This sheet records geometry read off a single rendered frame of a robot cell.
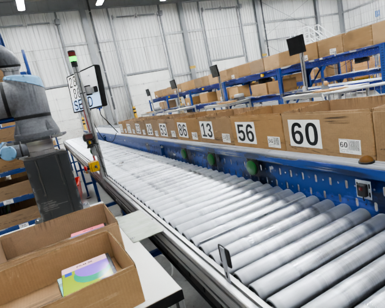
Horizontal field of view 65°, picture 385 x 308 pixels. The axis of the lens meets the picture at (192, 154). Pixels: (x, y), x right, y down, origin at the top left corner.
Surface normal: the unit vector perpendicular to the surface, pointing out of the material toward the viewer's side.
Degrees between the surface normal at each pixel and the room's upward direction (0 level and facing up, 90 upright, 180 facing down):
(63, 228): 89
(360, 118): 90
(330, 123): 90
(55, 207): 90
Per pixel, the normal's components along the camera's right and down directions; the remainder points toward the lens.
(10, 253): 0.44, 0.07
